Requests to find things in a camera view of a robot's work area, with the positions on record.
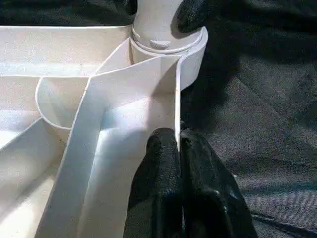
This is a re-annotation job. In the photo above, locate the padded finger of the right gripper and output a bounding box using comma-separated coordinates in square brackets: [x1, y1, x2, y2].
[176, 0, 211, 35]
[124, 0, 138, 16]

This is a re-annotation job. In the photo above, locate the white plastic table leg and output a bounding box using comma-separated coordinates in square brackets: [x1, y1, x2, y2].
[130, 0, 185, 55]

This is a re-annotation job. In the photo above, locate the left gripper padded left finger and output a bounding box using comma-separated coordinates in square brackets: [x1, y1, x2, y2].
[123, 127, 185, 238]

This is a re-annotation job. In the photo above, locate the black plastic mat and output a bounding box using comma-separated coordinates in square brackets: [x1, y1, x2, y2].
[0, 0, 317, 238]

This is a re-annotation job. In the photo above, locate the white plastic table top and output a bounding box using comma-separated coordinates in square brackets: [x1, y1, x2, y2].
[0, 24, 209, 238]

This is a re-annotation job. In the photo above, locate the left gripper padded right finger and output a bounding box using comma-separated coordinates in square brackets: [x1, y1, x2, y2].
[180, 127, 260, 238]

